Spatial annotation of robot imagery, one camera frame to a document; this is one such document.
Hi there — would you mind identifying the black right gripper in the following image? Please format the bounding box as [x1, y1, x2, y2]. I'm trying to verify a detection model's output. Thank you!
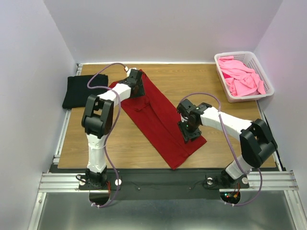
[177, 118, 201, 144]

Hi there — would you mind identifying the aluminium table frame rail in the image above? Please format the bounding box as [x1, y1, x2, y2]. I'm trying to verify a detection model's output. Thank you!
[30, 64, 307, 230]

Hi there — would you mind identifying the pink t-shirt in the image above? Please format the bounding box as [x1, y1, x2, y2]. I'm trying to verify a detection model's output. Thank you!
[218, 56, 266, 97]

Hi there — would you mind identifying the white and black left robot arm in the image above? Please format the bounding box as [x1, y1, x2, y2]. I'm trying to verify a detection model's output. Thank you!
[82, 68, 145, 189]

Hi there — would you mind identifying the folded black t-shirt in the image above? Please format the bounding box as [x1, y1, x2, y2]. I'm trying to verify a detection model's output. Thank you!
[62, 75, 107, 109]

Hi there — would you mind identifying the red t-shirt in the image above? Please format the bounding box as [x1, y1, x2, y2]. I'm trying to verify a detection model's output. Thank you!
[107, 73, 207, 170]

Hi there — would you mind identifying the white plastic laundry basket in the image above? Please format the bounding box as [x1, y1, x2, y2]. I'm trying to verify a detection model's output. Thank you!
[214, 51, 274, 103]

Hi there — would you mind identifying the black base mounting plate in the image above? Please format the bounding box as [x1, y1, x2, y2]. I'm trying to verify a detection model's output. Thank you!
[76, 168, 249, 201]

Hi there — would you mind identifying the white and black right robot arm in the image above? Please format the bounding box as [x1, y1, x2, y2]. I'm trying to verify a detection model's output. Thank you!
[177, 99, 278, 188]

